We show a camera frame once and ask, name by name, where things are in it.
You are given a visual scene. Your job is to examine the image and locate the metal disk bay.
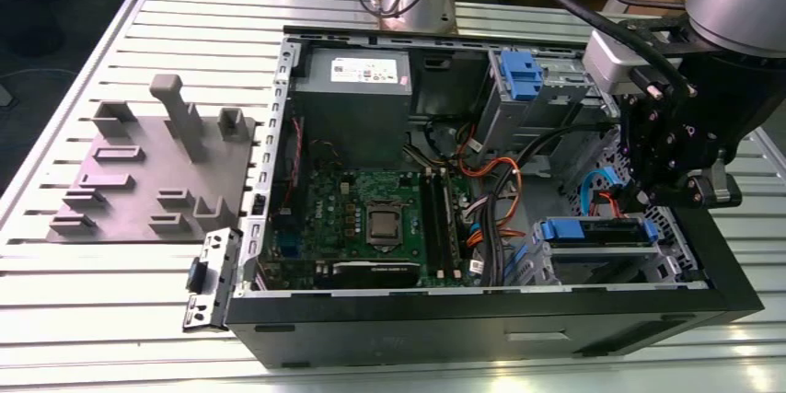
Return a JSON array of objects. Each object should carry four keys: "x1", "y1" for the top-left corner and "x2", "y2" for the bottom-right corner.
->
[{"x1": 531, "y1": 215, "x2": 693, "y2": 286}]

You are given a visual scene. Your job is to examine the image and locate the hard disk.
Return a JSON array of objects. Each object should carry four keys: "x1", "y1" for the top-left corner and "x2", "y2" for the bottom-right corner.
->
[{"x1": 538, "y1": 217, "x2": 659, "y2": 249}]

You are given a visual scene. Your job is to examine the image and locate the CPU socket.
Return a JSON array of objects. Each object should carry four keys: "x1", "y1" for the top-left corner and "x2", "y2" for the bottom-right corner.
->
[{"x1": 362, "y1": 198, "x2": 411, "y2": 255}]

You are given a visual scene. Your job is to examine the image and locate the metal drive cage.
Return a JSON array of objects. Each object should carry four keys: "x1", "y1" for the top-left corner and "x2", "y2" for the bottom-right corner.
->
[{"x1": 478, "y1": 47, "x2": 622, "y2": 159}]

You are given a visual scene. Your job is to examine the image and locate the blue drive latch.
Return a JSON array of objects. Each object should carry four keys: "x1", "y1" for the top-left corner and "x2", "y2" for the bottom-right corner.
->
[{"x1": 501, "y1": 50, "x2": 546, "y2": 102}]

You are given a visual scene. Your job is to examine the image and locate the black chair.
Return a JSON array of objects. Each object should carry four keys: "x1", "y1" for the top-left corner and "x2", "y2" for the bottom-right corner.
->
[{"x1": 0, "y1": 0, "x2": 72, "y2": 61}]

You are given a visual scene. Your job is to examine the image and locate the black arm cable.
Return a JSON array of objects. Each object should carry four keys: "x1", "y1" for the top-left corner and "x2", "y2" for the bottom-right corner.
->
[{"x1": 526, "y1": 0, "x2": 700, "y2": 111}]

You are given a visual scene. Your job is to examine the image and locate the black PC case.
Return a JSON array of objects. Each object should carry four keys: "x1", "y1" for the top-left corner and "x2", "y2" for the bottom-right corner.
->
[{"x1": 223, "y1": 24, "x2": 765, "y2": 370}]

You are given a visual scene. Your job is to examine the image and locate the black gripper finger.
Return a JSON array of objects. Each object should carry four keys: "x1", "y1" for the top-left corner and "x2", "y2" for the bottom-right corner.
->
[
  {"x1": 647, "y1": 167, "x2": 745, "y2": 210},
  {"x1": 617, "y1": 91, "x2": 681, "y2": 205}
]

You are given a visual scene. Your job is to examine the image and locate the grey power supply unit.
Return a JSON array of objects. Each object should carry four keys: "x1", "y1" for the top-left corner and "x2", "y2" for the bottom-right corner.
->
[{"x1": 287, "y1": 47, "x2": 413, "y2": 171}]

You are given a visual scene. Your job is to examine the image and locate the blue data wire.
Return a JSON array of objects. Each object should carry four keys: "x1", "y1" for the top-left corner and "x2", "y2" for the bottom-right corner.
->
[{"x1": 577, "y1": 168, "x2": 634, "y2": 220}]

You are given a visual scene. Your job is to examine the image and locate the black RAM slot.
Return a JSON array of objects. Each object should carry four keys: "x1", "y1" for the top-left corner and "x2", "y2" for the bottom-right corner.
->
[
  {"x1": 421, "y1": 168, "x2": 450, "y2": 280},
  {"x1": 437, "y1": 168, "x2": 466, "y2": 280}
]

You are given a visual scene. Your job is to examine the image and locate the thick black cable bundle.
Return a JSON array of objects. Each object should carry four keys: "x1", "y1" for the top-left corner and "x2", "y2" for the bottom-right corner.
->
[{"x1": 478, "y1": 120, "x2": 619, "y2": 286}]

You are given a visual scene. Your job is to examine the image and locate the silver CPU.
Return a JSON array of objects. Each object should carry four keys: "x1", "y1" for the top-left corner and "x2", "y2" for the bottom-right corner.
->
[{"x1": 367, "y1": 212, "x2": 405, "y2": 247}]

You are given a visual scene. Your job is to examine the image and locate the metal slot bracket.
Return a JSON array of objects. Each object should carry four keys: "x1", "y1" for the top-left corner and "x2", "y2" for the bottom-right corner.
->
[{"x1": 182, "y1": 226, "x2": 242, "y2": 332}]

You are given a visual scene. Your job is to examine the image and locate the black graphics card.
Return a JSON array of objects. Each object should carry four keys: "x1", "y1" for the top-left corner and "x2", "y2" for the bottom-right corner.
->
[{"x1": 313, "y1": 260, "x2": 423, "y2": 291}]

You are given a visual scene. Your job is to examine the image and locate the green motherboard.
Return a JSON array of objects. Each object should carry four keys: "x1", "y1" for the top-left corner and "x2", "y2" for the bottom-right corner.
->
[{"x1": 260, "y1": 167, "x2": 486, "y2": 291}]

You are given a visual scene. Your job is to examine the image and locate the grey parts rack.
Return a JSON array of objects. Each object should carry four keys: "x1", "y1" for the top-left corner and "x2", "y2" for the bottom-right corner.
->
[{"x1": 47, "y1": 74, "x2": 266, "y2": 246}]

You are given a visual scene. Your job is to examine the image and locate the thin red wire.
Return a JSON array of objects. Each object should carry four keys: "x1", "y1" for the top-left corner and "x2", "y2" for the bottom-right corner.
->
[{"x1": 270, "y1": 114, "x2": 307, "y2": 217}]

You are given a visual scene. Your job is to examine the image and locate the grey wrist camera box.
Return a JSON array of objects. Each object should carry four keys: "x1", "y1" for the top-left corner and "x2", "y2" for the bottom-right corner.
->
[{"x1": 581, "y1": 29, "x2": 685, "y2": 96}]

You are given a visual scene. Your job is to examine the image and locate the orange power wires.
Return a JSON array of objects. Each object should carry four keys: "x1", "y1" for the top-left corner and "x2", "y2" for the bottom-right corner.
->
[{"x1": 457, "y1": 156, "x2": 530, "y2": 247}]

